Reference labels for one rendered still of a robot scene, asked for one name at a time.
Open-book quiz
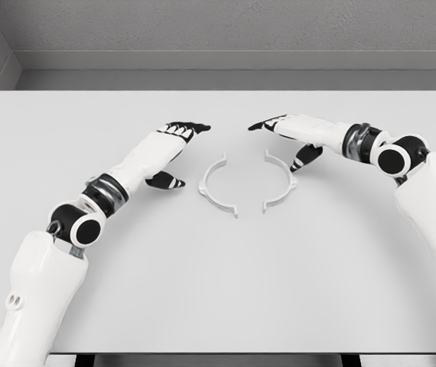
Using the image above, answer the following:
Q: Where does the white pipe clamp half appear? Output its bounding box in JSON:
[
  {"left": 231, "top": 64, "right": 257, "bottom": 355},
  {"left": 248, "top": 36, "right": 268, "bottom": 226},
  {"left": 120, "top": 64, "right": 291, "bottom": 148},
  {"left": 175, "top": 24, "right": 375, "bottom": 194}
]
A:
[
  {"left": 197, "top": 151, "right": 239, "bottom": 219},
  {"left": 261, "top": 148, "right": 298, "bottom": 214}
]

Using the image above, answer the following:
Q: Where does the white table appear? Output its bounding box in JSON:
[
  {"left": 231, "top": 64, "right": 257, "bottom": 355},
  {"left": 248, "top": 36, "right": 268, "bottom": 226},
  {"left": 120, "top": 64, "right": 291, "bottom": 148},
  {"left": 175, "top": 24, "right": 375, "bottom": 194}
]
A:
[{"left": 0, "top": 89, "right": 436, "bottom": 367}]

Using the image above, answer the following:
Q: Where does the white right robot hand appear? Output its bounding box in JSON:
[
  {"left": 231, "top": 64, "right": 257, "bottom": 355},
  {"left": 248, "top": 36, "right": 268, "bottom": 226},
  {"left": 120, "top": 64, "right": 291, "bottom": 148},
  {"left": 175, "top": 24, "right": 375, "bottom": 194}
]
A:
[{"left": 247, "top": 113, "right": 337, "bottom": 174}]

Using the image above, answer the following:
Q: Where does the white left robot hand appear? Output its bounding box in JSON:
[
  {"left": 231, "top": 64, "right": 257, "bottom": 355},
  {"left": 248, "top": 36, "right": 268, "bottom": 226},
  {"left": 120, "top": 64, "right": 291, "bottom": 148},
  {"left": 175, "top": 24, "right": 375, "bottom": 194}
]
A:
[{"left": 135, "top": 121, "right": 211, "bottom": 190}]

